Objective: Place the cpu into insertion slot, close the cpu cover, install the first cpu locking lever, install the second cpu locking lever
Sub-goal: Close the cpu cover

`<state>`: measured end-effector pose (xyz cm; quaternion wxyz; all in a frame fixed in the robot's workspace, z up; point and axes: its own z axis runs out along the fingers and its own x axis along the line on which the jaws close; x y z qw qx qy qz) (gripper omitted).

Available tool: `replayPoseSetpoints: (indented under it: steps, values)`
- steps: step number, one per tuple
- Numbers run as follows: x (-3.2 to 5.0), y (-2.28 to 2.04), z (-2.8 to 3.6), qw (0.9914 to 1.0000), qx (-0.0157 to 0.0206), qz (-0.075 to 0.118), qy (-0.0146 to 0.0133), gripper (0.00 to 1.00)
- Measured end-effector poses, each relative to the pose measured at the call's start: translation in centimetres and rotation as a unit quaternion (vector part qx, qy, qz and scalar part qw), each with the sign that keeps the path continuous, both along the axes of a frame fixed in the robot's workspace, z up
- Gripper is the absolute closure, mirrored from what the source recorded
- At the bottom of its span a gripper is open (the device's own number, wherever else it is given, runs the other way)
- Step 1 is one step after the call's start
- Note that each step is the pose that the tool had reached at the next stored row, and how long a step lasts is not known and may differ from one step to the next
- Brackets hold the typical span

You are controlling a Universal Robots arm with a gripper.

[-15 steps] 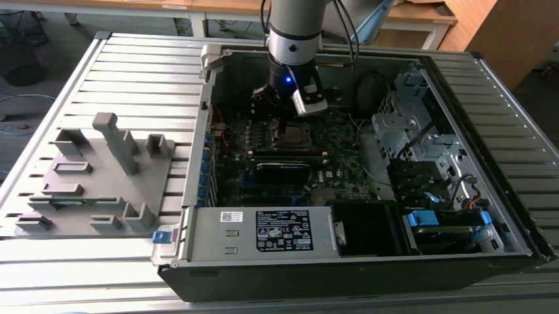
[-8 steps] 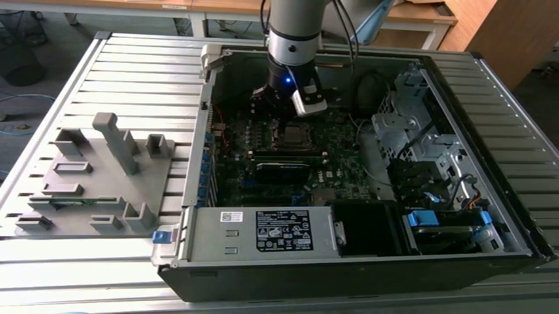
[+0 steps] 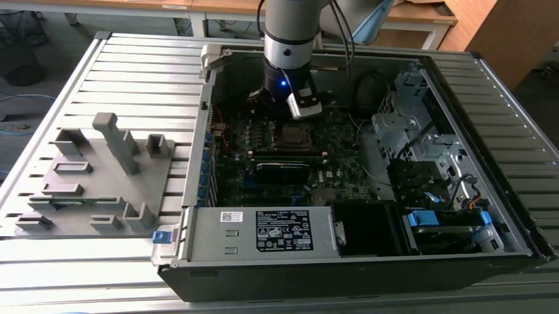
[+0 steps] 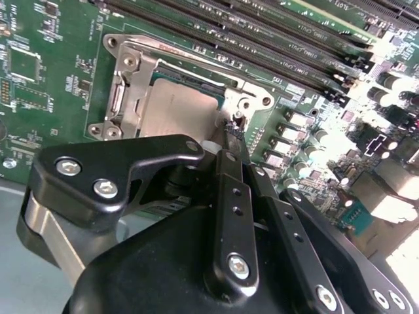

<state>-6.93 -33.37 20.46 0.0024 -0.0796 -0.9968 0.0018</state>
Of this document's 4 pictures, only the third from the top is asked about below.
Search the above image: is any silver CPU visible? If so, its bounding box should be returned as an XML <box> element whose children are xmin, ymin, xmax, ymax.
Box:
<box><xmin>280</xmin><ymin>126</ymin><xmax>310</xmax><ymax>145</ymax></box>

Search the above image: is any CPU socket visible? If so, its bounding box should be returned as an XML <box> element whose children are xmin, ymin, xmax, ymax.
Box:
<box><xmin>270</xmin><ymin>122</ymin><xmax>317</xmax><ymax>151</ymax></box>

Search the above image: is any silver metal drive cage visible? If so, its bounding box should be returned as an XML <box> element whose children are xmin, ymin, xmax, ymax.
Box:
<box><xmin>370</xmin><ymin>70</ymin><xmax>473</xmax><ymax>184</ymax></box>

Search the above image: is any green RAM stick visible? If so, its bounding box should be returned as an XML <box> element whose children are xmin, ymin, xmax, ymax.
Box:
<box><xmin>252</xmin><ymin>147</ymin><xmax>326</xmax><ymax>158</ymax></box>
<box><xmin>30</xmin><ymin>195</ymin><xmax>120</xmax><ymax>207</ymax></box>

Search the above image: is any green motherboard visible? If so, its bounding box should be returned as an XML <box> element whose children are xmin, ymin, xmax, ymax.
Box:
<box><xmin>204</xmin><ymin>104</ymin><xmax>394</xmax><ymax>209</ymax></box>

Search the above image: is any black expansion card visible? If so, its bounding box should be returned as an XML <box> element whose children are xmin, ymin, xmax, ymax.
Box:
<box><xmin>255</xmin><ymin>160</ymin><xmax>314</xmax><ymax>184</ymax></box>

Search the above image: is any metal chipset heatsink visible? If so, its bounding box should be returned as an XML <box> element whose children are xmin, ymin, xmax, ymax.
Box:
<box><xmin>312</xmin><ymin>188</ymin><xmax>338</xmax><ymax>204</ymax></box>

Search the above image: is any hard disk in blue carrier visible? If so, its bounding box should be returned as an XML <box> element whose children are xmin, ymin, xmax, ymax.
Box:
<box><xmin>403</xmin><ymin>209</ymin><xmax>495</xmax><ymax>255</ymax></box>

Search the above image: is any grey parts rack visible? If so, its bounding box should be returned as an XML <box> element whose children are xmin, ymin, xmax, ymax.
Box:
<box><xmin>12</xmin><ymin>112</ymin><xmax>178</xmax><ymax>237</ymax></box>

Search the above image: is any grey power supply unit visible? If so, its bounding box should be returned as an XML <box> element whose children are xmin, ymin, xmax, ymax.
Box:
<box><xmin>176</xmin><ymin>205</ymin><xmax>341</xmax><ymax>262</ymax></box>

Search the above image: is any wooden cabinet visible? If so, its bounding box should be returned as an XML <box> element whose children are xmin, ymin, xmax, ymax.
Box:
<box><xmin>439</xmin><ymin>0</ymin><xmax>559</xmax><ymax>92</ymax></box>

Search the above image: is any black office chair base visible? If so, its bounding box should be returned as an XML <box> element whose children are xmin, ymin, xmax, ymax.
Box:
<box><xmin>530</xmin><ymin>45</ymin><xmax>559</xmax><ymax>82</ymax></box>

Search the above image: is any black waste bin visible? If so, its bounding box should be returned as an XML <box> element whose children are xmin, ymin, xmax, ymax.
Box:
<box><xmin>0</xmin><ymin>48</ymin><xmax>47</xmax><ymax>88</ymax></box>

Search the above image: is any black PC case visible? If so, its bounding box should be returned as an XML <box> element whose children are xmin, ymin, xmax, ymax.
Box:
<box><xmin>151</xmin><ymin>43</ymin><xmax>559</xmax><ymax>304</ymax></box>

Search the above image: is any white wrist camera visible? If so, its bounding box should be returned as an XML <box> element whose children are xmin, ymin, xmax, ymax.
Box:
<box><xmin>286</xmin><ymin>85</ymin><xmax>326</xmax><ymax>121</ymax></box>

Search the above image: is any black cable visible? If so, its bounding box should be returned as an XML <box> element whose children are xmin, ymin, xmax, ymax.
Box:
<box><xmin>353</xmin><ymin>70</ymin><xmax>394</xmax><ymax>113</ymax></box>

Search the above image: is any red wire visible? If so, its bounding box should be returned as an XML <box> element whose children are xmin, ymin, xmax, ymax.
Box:
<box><xmin>215</xmin><ymin>107</ymin><xmax>231</xmax><ymax>147</ymax></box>

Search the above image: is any grey case latch handle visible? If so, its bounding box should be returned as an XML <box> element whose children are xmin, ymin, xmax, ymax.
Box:
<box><xmin>199</xmin><ymin>44</ymin><xmax>224</xmax><ymax>80</ymax></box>

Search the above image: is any black plastic bracket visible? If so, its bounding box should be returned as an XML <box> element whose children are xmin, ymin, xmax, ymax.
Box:
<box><xmin>386</xmin><ymin>159</ymin><xmax>454</xmax><ymax>205</ymax></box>

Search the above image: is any coloured power wire bundle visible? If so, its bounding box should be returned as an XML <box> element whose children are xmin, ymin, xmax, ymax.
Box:
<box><xmin>465</xmin><ymin>192</ymin><xmax>486</xmax><ymax>212</ymax></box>

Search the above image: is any blue floor cable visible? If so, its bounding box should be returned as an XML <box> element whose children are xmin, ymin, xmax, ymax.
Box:
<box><xmin>0</xmin><ymin>93</ymin><xmax>58</xmax><ymax>137</ymax></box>

